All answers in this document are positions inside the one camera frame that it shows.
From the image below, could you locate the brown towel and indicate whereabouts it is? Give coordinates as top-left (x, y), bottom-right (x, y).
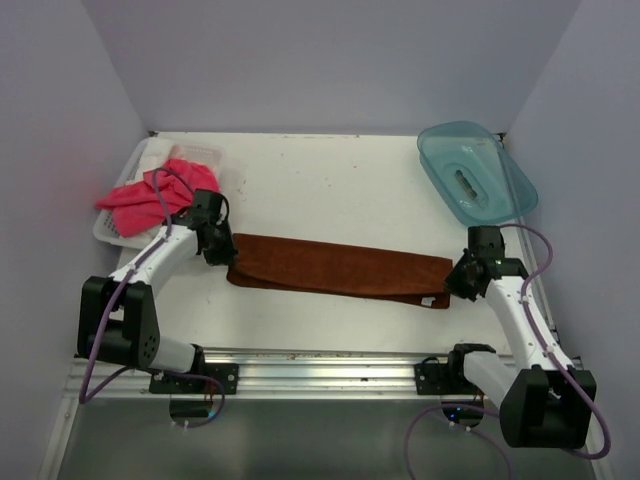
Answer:
top-left (226, 234), bottom-right (453, 310)

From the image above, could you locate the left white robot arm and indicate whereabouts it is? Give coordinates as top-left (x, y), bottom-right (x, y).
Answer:
top-left (77, 189), bottom-right (237, 393)

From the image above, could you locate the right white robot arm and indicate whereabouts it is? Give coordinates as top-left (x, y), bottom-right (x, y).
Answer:
top-left (444, 226), bottom-right (597, 450)

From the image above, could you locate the white plastic basket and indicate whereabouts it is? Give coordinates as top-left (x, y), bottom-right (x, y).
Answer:
top-left (93, 137), bottom-right (224, 249)

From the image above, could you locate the pink towel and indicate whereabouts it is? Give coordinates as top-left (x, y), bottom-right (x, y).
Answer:
top-left (95, 158), bottom-right (223, 238)

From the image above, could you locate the blue transparent plastic tub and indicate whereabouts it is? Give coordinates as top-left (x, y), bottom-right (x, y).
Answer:
top-left (417, 121), bottom-right (538, 227)

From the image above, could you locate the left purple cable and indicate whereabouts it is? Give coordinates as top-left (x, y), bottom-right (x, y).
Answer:
top-left (79, 167), bottom-right (226, 429)

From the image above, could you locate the purple cable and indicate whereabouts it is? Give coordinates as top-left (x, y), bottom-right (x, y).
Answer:
top-left (403, 223), bottom-right (612, 480)
top-left (79, 167), bottom-right (226, 429)

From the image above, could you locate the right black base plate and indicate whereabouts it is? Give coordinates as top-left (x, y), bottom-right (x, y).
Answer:
top-left (413, 356), bottom-right (478, 396)

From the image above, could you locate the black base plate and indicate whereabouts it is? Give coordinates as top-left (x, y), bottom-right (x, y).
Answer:
top-left (413, 356), bottom-right (478, 396)
top-left (148, 363), bottom-right (240, 395)

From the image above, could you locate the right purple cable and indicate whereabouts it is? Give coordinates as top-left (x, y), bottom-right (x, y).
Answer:
top-left (403, 223), bottom-right (612, 480)

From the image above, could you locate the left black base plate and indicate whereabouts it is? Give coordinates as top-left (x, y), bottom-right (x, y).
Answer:
top-left (148, 363), bottom-right (240, 395)

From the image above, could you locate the aluminium mounting rail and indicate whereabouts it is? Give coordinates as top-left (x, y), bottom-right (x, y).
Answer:
top-left (62, 348), bottom-right (447, 400)

